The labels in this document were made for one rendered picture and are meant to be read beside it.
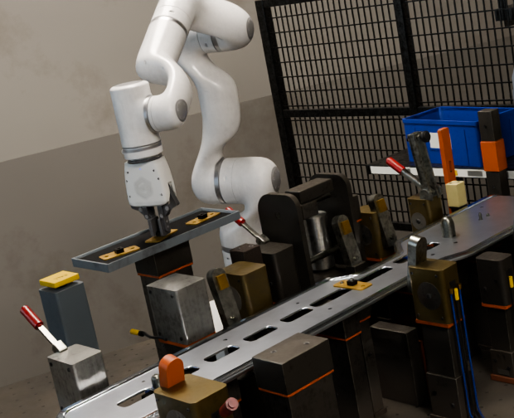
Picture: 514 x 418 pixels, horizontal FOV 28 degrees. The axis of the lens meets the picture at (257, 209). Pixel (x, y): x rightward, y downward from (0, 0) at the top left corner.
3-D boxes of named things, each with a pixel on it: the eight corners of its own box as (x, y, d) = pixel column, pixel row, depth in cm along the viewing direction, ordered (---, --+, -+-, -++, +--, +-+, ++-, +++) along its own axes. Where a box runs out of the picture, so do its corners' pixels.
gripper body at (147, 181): (114, 159, 222) (125, 209, 225) (153, 156, 217) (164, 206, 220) (133, 150, 228) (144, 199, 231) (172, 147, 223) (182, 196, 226)
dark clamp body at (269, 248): (303, 415, 235) (272, 255, 226) (267, 404, 244) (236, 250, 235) (325, 401, 240) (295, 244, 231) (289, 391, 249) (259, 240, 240)
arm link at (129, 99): (171, 136, 224) (133, 140, 228) (158, 75, 221) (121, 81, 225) (152, 145, 216) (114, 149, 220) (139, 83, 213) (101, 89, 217)
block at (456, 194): (475, 319, 269) (456, 184, 261) (464, 318, 272) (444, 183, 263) (483, 314, 271) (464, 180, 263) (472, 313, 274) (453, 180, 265)
